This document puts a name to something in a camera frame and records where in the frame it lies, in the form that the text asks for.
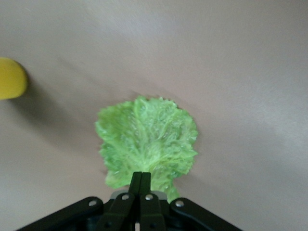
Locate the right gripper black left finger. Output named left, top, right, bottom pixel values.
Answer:
left=16, top=171, right=142, bottom=231

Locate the green lettuce leaf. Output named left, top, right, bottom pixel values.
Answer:
left=94, top=95, right=199, bottom=203

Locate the yellow mustard squeeze bottle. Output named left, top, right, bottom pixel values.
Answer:
left=0, top=57, right=28, bottom=101

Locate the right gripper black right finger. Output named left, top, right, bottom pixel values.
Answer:
left=139, top=172, right=244, bottom=231

